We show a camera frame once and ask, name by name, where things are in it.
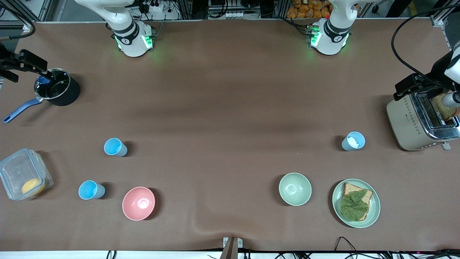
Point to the blue cup with white filling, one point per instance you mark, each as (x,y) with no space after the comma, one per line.
(345,144)

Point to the white power strip with plugs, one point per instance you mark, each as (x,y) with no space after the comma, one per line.
(155,6)

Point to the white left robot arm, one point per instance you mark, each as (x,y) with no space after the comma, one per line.
(329,43)

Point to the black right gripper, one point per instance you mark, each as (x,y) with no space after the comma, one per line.
(8,60)

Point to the green lettuce leaf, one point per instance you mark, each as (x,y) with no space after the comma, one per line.
(354,207)

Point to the blue plastic cup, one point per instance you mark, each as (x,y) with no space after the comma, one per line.
(90,190)
(114,147)

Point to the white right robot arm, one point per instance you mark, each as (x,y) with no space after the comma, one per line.
(131,43)

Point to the pale green plate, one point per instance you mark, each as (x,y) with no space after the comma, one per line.
(375,207)

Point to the pale green bowl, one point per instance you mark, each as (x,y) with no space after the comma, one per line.
(295,189)

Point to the pink bowl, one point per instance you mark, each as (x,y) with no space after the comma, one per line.
(138,203)

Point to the clear plastic storage box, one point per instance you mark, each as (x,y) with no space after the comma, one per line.
(14,172)

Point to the brown toast slice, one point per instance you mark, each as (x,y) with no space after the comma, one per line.
(444,112)

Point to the orange round food item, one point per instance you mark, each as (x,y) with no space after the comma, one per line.
(32,186)

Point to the beige steel toaster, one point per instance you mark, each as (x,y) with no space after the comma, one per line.
(404,122)

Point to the bag of orange buns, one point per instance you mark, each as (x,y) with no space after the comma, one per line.
(309,9)

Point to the aluminium frame rail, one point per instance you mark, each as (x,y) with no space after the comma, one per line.
(439,21)
(46,9)

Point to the white crumpled filling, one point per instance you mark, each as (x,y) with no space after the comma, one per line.
(353,141)

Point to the metal stand bracket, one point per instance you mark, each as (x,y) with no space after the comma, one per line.
(232,246)

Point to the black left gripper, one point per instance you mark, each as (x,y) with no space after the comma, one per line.
(436,73)

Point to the brown bread slice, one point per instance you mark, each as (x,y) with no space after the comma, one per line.
(350,187)

